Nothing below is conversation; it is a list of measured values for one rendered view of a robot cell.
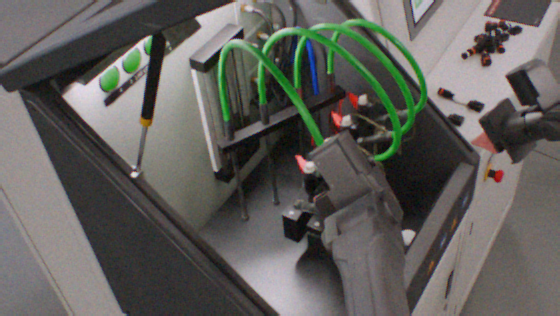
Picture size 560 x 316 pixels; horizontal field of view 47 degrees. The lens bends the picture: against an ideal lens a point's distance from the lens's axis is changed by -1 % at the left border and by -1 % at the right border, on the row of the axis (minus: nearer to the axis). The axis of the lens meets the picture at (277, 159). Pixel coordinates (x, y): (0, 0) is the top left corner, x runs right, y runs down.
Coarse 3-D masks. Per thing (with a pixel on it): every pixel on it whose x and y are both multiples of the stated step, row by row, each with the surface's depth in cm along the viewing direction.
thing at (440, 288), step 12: (456, 240) 160; (456, 252) 167; (444, 264) 156; (456, 264) 174; (432, 276) 148; (444, 276) 162; (456, 276) 180; (432, 288) 152; (444, 288) 169; (420, 300) 144; (432, 300) 158; (444, 300) 176; (420, 312) 149; (432, 312) 165; (444, 312) 185
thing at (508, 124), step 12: (492, 108) 110; (504, 108) 110; (528, 108) 105; (492, 120) 109; (504, 120) 109; (516, 120) 106; (504, 132) 108; (516, 132) 106; (528, 132) 105; (504, 144) 109; (516, 144) 108; (528, 144) 111; (516, 156) 109
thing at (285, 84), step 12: (228, 48) 116; (252, 48) 108; (264, 60) 106; (276, 72) 104; (288, 84) 104; (228, 108) 134; (300, 108) 103; (228, 120) 136; (312, 120) 103; (312, 132) 103
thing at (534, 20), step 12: (492, 0) 192; (504, 0) 192; (516, 0) 191; (528, 0) 191; (540, 0) 190; (492, 12) 188; (504, 12) 187; (516, 12) 187; (528, 12) 186; (540, 12) 186; (528, 24) 182
